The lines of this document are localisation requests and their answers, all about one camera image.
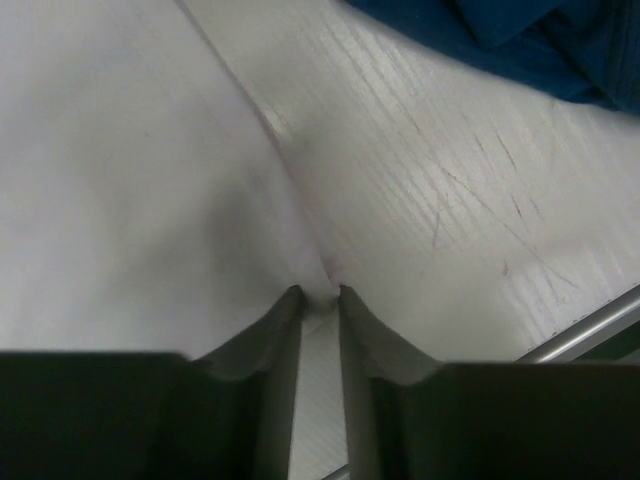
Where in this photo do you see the aluminium mounting rail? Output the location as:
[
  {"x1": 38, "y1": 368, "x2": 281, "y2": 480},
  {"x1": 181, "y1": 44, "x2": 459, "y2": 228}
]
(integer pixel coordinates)
[{"x1": 329, "y1": 284, "x2": 640, "y2": 480}]

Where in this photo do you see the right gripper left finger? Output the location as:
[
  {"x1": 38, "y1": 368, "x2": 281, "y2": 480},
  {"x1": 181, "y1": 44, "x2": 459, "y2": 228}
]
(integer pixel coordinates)
[{"x1": 1, "y1": 287, "x2": 304, "y2": 479}]

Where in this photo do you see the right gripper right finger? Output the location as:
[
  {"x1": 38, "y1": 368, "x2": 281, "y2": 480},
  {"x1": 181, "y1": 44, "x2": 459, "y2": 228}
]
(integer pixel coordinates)
[{"x1": 337, "y1": 284, "x2": 640, "y2": 480}]

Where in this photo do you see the blue t shirt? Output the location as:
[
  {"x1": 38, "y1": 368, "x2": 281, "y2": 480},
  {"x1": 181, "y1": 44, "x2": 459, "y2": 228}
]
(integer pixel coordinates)
[{"x1": 350, "y1": 0, "x2": 639, "y2": 116}]

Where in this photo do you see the white t shirt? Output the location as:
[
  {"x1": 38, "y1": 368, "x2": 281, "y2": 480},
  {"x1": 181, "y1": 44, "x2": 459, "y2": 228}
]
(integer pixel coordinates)
[{"x1": 1, "y1": 1, "x2": 336, "y2": 357}]

